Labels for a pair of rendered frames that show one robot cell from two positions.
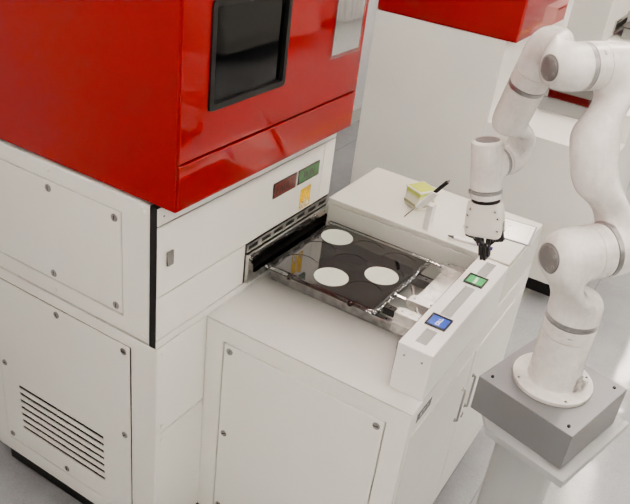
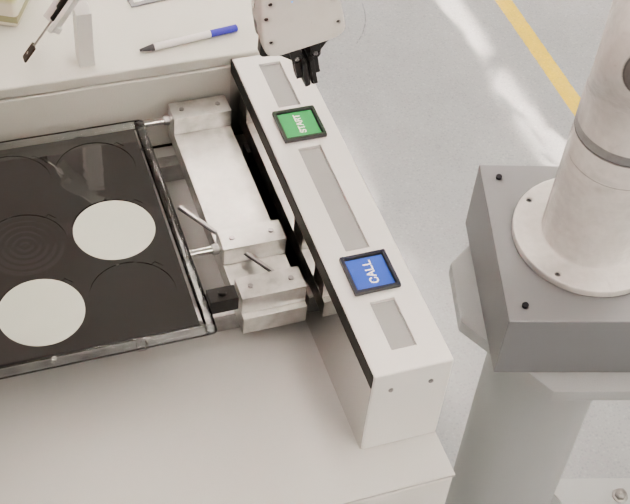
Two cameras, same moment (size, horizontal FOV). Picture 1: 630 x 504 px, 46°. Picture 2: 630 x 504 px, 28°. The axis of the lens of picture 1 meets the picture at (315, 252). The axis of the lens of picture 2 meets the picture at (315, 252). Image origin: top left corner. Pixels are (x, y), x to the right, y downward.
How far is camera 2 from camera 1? 1.13 m
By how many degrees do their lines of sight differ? 43
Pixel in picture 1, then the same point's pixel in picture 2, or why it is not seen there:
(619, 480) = (417, 215)
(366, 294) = (147, 298)
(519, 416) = (606, 340)
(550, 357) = (622, 218)
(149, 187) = not seen: outside the picture
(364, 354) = (251, 420)
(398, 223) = (26, 85)
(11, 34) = not seen: outside the picture
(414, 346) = (406, 363)
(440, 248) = (143, 86)
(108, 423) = not seen: outside the picture
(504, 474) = (548, 416)
